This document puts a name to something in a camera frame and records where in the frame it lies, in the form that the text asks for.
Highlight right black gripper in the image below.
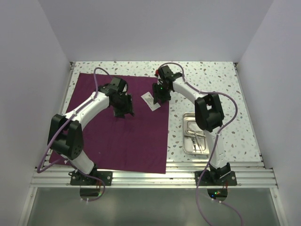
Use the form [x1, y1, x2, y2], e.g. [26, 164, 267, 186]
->
[153, 82, 172, 104]

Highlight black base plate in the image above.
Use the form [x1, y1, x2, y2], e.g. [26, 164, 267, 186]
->
[68, 170, 113, 186]
[194, 170, 238, 186]

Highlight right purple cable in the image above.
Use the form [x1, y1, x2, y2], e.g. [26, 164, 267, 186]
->
[164, 62, 244, 226]

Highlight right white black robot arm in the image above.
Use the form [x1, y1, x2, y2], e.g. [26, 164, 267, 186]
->
[152, 63, 231, 185]

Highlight white sachet packet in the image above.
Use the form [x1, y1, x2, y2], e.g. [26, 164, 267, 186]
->
[141, 92, 161, 111]

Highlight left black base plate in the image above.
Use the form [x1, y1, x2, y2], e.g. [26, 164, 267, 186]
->
[68, 170, 113, 186]

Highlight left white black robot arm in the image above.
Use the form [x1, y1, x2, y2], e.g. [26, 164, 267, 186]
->
[48, 77, 135, 185]

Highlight steel scissors in tray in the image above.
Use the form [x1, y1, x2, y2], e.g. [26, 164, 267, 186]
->
[185, 129, 201, 152]

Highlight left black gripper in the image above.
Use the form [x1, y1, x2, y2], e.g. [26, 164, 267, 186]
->
[112, 93, 135, 119]

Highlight stainless steel tray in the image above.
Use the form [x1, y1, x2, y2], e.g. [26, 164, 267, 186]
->
[182, 113, 210, 155]

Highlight steel tweezers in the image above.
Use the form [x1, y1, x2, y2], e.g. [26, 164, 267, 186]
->
[196, 132, 207, 154]

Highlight aluminium rail frame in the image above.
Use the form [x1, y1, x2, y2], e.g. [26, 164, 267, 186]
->
[29, 61, 283, 226]

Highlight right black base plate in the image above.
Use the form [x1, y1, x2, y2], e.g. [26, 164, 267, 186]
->
[194, 170, 238, 186]

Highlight white gauze pad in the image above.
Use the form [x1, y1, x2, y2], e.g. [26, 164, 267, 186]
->
[187, 121, 201, 131]

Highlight purple cloth mat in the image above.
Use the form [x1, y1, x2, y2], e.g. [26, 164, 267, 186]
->
[48, 72, 170, 175]

